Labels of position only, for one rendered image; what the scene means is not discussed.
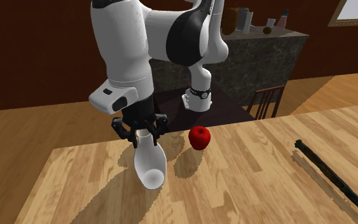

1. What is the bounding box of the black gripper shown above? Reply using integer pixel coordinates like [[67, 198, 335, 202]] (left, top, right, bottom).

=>
[[111, 94, 170, 149]]

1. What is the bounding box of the white vase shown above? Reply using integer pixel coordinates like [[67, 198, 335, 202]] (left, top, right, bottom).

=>
[[134, 128, 168, 190]]

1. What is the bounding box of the red apple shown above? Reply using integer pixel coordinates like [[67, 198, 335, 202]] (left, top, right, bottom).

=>
[[188, 125, 212, 151]]

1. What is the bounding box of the dark robot stand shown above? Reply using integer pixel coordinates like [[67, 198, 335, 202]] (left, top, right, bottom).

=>
[[152, 83, 256, 133]]

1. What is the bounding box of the brown wooden chair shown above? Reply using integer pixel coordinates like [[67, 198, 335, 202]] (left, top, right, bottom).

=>
[[245, 85, 286, 121]]

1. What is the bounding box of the dark marble counter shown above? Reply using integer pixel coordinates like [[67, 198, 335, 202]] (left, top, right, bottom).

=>
[[149, 6, 310, 106]]

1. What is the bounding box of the long black stick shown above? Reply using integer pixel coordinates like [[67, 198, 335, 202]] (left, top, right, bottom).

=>
[[294, 139, 358, 223]]

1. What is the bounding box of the window with pale frame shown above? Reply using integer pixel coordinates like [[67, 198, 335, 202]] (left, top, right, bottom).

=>
[[327, 0, 358, 27]]

